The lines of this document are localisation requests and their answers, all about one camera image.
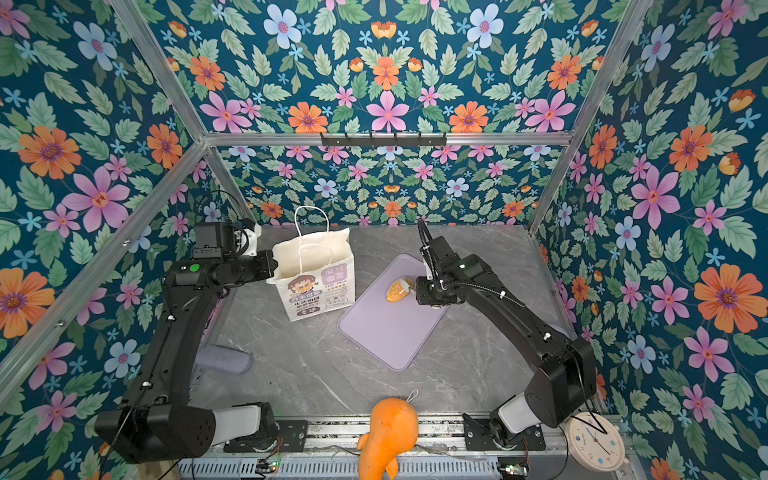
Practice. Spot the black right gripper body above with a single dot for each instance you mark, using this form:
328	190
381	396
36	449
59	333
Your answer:
430	291

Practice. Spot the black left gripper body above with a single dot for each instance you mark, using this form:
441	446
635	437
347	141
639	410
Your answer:
254	267

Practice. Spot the sesame oval fake bread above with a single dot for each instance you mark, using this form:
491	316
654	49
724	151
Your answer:
400	289

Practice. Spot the white printed paper bag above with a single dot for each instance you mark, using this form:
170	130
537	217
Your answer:
315	272

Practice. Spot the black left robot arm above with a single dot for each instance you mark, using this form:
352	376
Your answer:
155	421

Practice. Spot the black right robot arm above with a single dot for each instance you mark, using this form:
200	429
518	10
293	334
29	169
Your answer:
564	369

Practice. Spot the lilac plastic tray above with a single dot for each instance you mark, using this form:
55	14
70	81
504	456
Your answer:
392	332

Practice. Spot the lilac oval pad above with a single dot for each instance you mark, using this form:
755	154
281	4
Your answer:
224	360

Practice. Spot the orange plush whale toy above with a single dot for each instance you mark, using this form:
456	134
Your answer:
393	430

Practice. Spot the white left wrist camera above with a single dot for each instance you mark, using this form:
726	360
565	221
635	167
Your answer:
248	240

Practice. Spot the black hook rail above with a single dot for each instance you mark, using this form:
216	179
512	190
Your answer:
372	140

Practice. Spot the white round wall clock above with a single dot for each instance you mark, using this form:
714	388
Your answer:
595	443

